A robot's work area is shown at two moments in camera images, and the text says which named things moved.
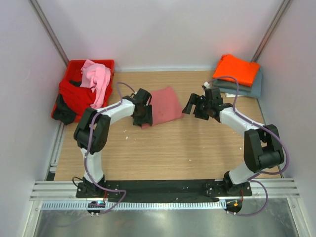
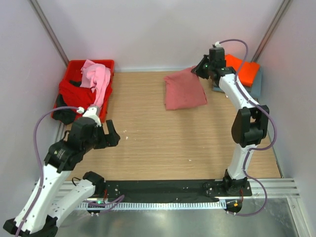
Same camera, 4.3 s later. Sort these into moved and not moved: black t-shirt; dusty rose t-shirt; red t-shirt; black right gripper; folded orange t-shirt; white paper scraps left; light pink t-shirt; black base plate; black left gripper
Moved: dusty rose t-shirt; black right gripper; black left gripper
Not moved: red t-shirt; light pink t-shirt; white paper scraps left; black t-shirt; folded orange t-shirt; black base plate
